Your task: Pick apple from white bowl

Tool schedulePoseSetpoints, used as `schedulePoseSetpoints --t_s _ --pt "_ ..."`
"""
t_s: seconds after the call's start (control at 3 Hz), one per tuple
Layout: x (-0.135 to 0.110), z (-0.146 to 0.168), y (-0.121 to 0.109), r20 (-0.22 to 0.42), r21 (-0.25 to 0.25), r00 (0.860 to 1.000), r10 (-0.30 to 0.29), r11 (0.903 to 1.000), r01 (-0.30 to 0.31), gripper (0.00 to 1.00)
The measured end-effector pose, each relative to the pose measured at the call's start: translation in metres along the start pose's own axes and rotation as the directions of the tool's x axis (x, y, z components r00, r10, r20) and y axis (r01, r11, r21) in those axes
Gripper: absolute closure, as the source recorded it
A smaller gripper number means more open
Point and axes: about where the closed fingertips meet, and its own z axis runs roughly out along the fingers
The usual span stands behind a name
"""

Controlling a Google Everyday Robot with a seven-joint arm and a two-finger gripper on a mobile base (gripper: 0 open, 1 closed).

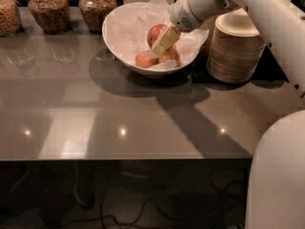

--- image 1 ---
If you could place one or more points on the white ceramic bowl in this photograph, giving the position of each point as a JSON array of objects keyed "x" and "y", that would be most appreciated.
[{"x": 119, "y": 32}]

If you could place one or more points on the left glass cereal jar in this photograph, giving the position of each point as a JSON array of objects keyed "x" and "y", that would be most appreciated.
[{"x": 10, "y": 19}]

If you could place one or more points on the front stack paper bowls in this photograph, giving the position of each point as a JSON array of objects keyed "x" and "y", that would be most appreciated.
[{"x": 235, "y": 49}]

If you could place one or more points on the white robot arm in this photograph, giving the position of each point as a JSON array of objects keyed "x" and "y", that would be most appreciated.
[{"x": 276, "y": 190}]

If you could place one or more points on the right glass cereal jar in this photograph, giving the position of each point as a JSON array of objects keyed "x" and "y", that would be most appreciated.
[{"x": 95, "y": 11}]

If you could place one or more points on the glass cereal jar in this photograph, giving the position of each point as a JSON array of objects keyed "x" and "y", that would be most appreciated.
[
  {"x": 10, "y": 19},
  {"x": 53, "y": 16},
  {"x": 95, "y": 11}
]

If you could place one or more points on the red top apple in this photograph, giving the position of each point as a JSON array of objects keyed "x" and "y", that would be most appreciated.
[{"x": 153, "y": 33}]

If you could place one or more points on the orange left apple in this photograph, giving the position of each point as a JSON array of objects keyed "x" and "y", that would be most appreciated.
[{"x": 144, "y": 60}]

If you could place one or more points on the white tissue paper liner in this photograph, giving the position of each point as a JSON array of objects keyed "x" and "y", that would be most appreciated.
[{"x": 130, "y": 29}]

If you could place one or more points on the stack paper bowls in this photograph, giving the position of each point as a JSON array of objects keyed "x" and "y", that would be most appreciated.
[
  {"x": 209, "y": 27},
  {"x": 235, "y": 49}
]

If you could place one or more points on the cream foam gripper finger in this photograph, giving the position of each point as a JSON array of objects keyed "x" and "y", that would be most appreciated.
[
  {"x": 158, "y": 49},
  {"x": 168, "y": 36}
]

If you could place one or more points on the rear stack paper bowls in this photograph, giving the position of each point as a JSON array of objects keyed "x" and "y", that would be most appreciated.
[{"x": 209, "y": 27}]

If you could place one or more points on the middle glass cereal jar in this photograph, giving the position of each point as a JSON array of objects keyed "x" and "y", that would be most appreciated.
[{"x": 53, "y": 16}]

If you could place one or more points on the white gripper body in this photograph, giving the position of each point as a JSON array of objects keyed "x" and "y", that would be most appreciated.
[{"x": 181, "y": 13}]

